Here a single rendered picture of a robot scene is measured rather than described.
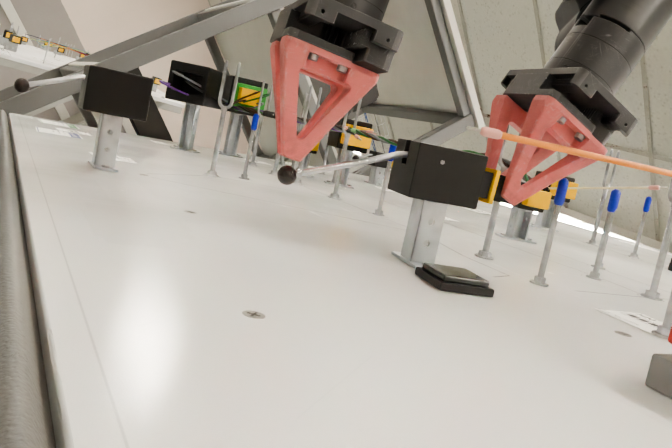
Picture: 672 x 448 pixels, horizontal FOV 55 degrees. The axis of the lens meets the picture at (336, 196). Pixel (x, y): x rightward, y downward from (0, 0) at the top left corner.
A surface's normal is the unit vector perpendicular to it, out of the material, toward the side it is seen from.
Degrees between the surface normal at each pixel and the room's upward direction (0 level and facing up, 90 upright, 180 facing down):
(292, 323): 55
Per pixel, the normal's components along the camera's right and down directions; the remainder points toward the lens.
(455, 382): 0.21, -0.97
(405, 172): -0.93, -0.17
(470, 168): 0.29, 0.15
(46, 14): 0.48, 0.27
